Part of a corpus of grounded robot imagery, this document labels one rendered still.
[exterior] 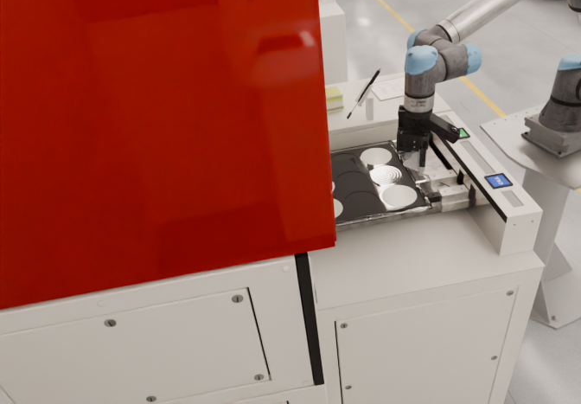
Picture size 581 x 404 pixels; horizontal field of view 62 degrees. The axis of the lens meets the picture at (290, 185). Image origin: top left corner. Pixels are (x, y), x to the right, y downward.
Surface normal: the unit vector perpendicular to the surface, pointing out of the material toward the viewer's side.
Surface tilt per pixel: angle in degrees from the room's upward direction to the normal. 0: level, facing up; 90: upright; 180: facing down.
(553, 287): 0
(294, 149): 90
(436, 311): 90
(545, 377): 0
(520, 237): 90
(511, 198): 0
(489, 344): 90
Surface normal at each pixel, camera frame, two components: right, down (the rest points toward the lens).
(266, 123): 0.15, 0.59
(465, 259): -0.11, -0.79
